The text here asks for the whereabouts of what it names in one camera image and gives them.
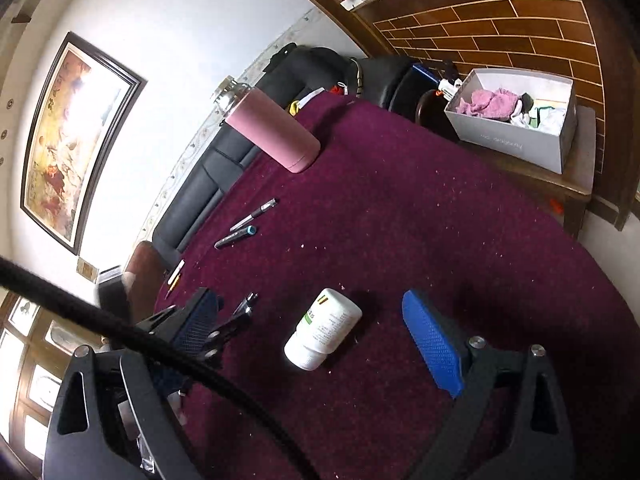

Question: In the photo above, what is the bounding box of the white marker pen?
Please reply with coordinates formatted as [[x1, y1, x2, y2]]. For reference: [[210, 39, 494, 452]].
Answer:
[[167, 259, 185, 286]]

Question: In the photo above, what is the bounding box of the brown armchair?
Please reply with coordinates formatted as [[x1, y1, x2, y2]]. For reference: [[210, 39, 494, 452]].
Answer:
[[124, 240, 166, 323]]

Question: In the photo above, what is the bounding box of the maroon bed cover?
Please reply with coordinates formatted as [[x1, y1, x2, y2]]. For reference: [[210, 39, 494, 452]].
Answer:
[[156, 93, 639, 479]]

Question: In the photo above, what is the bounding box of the blue capped black marker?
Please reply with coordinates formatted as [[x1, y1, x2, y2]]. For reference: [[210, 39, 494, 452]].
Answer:
[[214, 224, 257, 249]]

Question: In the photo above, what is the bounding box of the white pill bottle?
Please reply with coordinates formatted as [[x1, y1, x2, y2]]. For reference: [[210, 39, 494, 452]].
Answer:
[[283, 288, 362, 372]]

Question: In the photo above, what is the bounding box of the silver black pen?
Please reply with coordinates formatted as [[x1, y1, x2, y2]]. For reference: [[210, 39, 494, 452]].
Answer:
[[230, 198, 278, 232]]

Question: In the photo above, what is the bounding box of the wooden glass door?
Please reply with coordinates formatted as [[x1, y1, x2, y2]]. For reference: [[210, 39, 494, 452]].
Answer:
[[1, 290, 101, 479]]

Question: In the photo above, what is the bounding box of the wooden nightstand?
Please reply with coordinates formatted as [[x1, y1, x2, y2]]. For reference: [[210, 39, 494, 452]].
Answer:
[[449, 104, 599, 239]]

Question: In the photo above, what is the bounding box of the pink thermos bottle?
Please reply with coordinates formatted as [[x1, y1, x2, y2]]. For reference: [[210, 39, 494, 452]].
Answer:
[[226, 88, 321, 174]]

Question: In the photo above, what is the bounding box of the yellow object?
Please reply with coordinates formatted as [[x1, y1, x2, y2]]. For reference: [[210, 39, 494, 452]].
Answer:
[[288, 101, 299, 116]]

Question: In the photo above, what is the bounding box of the white storage box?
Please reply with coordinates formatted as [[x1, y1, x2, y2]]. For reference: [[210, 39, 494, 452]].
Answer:
[[445, 68, 577, 174]]

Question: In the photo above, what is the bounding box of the pink cloth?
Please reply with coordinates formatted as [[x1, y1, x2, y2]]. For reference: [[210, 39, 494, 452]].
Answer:
[[456, 89, 521, 122]]

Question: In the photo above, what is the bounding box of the framed painting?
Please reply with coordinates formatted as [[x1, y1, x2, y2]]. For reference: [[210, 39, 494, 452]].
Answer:
[[20, 32, 146, 256]]

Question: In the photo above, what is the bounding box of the black leather sofa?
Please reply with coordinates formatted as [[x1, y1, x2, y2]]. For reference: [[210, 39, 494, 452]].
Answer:
[[152, 44, 431, 269]]

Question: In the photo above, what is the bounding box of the black cable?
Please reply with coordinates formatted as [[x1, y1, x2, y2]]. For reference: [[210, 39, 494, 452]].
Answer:
[[0, 254, 321, 480]]

